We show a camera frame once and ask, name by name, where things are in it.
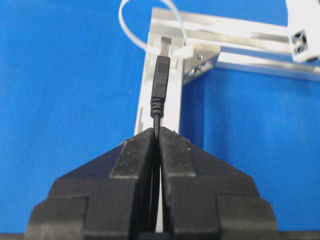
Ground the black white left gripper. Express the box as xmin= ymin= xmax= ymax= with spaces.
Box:
xmin=286 ymin=0 xmax=320 ymax=63

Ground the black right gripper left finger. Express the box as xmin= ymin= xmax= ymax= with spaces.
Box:
xmin=24 ymin=128 xmax=155 ymax=240

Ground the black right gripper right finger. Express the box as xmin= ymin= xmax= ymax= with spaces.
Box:
xmin=159 ymin=127 xmax=278 ymax=240

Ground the black USB cable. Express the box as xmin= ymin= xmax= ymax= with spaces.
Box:
xmin=148 ymin=36 xmax=172 ymax=233

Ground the white zip tie loop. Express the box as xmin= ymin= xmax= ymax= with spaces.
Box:
xmin=118 ymin=0 xmax=195 ymax=60

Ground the blue table cloth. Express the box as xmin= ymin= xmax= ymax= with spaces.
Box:
xmin=0 ymin=0 xmax=320 ymax=233

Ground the aluminium extrusion frame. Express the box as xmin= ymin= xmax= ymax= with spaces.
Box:
xmin=134 ymin=8 xmax=320 ymax=135

